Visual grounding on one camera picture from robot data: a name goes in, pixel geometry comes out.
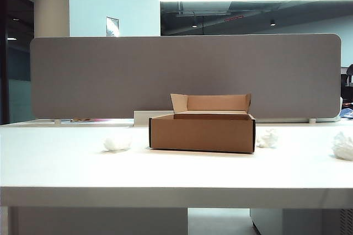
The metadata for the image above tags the framed wall poster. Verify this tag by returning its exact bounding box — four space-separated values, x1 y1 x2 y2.
105 16 120 38

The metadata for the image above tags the large spiky white paper ball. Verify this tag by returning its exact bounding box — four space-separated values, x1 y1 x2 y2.
332 131 353 161

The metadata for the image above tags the small spiky white paper ball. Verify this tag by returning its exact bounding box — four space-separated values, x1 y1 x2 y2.
255 129 279 149

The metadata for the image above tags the grey fabric desk divider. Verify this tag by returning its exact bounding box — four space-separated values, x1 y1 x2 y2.
29 34 343 120

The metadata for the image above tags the white desk support panel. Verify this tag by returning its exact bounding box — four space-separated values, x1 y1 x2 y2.
8 207 189 235

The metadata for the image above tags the round white paper ball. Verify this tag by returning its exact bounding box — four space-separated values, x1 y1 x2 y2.
103 133 133 152

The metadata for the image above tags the brown cardboard box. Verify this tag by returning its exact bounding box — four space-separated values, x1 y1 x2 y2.
148 93 256 153

